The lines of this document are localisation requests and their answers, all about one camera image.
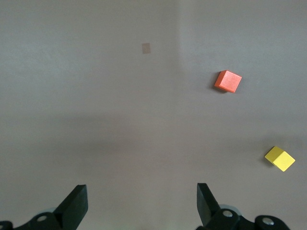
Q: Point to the orange wooden block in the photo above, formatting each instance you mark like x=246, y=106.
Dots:
x=227, y=81

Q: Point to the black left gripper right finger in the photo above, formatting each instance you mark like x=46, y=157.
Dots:
x=208, y=210

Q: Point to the brown table cover mat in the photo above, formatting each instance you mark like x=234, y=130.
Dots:
x=72, y=72

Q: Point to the yellow wooden block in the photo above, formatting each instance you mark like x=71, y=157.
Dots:
x=280, y=159

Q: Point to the small brown tape patch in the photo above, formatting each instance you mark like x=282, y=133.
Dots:
x=146, y=48

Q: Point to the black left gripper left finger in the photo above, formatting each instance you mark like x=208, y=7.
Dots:
x=72, y=210

